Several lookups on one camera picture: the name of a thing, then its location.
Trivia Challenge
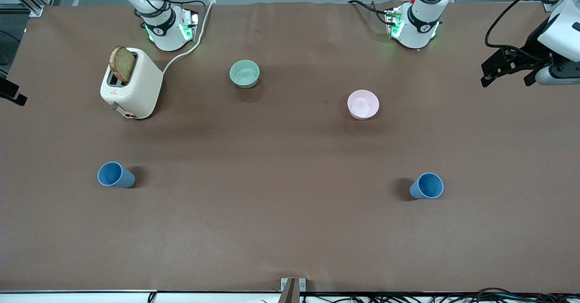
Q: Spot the blue plastic cup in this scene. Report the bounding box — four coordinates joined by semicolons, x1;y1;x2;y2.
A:
97;161;136;188
410;173;445;199

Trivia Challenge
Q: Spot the brown bread slice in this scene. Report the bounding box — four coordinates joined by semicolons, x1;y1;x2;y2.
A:
109;46;136;84

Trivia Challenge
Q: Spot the cream white toaster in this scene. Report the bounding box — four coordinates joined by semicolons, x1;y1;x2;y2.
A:
100;48;164;120

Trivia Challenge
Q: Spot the pink bowl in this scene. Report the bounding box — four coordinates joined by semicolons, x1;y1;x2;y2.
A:
347;90;380;120

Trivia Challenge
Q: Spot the green bowl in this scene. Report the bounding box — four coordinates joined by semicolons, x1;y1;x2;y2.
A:
229;60;261;89

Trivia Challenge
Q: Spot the brown table cover mat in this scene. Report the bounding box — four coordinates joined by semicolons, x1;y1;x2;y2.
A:
0;0;580;293

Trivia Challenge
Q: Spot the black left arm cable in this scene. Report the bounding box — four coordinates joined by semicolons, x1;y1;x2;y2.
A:
484;0;560;52

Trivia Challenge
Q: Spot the black left base cable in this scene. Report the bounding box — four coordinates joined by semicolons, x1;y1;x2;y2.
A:
348;0;392;17

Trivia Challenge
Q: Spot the white toaster power cable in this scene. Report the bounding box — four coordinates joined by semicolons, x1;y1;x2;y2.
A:
162;0;217;75

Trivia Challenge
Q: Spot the grey metal bracket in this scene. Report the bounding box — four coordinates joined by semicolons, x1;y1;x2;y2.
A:
280;278;307;303

